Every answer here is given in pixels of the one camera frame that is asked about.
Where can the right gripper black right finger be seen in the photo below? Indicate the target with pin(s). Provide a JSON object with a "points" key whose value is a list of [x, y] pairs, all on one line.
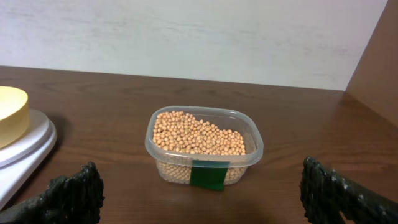
{"points": [[328, 197]]}

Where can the yellow bowl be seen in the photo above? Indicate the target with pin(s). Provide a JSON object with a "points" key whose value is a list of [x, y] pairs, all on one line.
{"points": [[14, 114]]}

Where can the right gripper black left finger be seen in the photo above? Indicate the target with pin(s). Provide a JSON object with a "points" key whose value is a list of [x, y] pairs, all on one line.
{"points": [[75, 199]]}

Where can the clear plastic container of soybeans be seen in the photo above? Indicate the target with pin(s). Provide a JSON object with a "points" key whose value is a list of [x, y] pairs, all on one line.
{"points": [[177, 135]]}

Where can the white digital kitchen scale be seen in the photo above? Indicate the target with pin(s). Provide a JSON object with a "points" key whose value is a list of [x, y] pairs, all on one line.
{"points": [[22, 157]]}

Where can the green tape strip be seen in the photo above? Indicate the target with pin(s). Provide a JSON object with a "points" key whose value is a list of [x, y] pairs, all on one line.
{"points": [[208, 174]]}

